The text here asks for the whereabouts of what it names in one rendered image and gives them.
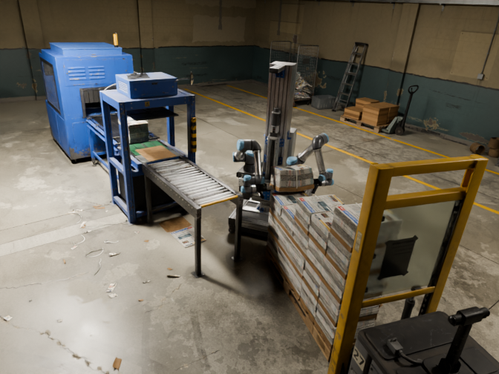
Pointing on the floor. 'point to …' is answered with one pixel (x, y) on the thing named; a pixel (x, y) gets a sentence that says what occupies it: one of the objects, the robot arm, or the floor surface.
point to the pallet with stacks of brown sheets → (370, 113)
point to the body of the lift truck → (416, 348)
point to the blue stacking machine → (80, 90)
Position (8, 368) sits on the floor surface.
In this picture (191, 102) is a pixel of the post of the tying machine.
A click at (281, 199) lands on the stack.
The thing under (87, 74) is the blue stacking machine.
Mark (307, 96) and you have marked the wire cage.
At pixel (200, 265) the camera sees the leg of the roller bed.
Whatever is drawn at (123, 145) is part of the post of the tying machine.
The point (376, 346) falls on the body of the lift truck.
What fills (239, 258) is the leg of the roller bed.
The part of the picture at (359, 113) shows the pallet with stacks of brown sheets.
